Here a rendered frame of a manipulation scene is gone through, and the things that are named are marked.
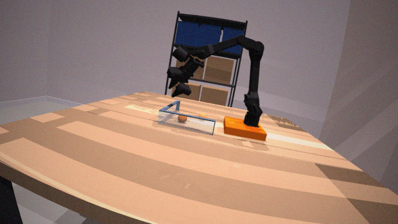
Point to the clear l-shaped low wall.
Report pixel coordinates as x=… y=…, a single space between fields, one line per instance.
x=177 y=101

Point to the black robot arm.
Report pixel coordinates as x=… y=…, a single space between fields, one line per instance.
x=256 y=49

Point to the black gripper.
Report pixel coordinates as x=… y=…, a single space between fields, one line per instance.
x=181 y=88

